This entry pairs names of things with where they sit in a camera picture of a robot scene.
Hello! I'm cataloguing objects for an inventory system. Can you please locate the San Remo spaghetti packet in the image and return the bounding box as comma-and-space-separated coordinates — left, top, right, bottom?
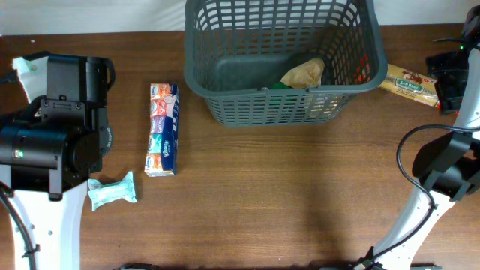
355, 54, 461, 113

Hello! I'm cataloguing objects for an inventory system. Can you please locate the brown paper bag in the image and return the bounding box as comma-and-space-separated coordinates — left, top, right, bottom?
280, 58, 326, 89

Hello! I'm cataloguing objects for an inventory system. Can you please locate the grey plastic shopping basket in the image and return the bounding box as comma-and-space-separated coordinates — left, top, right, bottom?
184, 0, 387, 128

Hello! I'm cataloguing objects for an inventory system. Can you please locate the green lidded small jar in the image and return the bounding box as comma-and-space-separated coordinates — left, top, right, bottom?
271, 82, 291, 89

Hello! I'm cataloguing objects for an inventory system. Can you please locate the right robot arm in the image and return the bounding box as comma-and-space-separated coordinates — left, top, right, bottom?
353, 6, 479, 269

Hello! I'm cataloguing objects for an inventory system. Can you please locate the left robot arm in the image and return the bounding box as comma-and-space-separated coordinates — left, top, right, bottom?
1, 52, 116, 269

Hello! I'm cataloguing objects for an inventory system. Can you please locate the small teal tissue packet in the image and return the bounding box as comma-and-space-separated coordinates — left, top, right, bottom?
87, 171, 137, 212

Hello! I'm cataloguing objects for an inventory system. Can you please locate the Kleenex tissue multipack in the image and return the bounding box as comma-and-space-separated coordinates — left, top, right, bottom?
144, 83, 179, 177

